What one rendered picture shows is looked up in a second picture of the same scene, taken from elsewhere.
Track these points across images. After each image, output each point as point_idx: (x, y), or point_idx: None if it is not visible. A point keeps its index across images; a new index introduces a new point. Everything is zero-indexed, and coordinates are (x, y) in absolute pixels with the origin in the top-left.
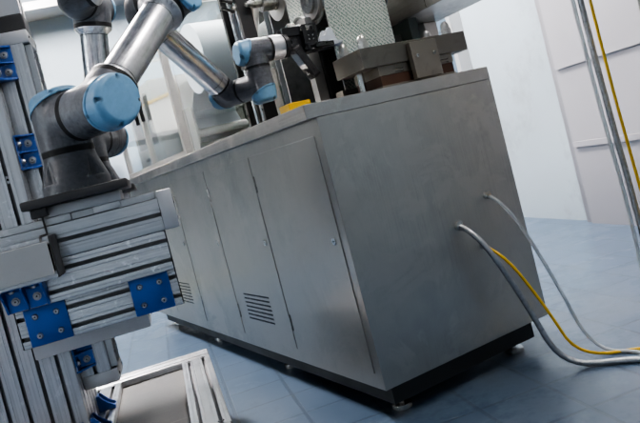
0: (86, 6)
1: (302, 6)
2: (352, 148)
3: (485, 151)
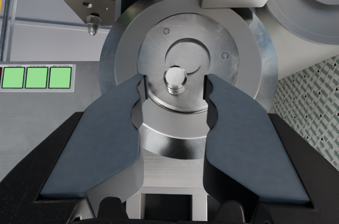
0: None
1: (226, 54)
2: None
3: None
